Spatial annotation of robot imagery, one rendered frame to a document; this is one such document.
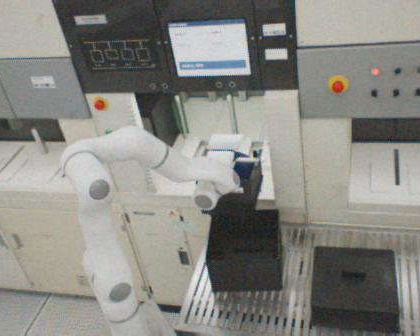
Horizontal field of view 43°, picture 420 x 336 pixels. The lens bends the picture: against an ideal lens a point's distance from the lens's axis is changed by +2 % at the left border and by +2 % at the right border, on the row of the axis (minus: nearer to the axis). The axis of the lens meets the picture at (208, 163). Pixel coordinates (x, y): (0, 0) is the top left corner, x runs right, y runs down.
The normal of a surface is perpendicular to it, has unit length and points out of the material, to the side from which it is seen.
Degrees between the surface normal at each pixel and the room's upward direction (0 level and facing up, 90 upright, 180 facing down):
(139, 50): 90
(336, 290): 0
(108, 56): 90
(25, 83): 90
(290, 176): 90
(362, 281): 0
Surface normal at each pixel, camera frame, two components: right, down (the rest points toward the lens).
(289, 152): -0.25, 0.60
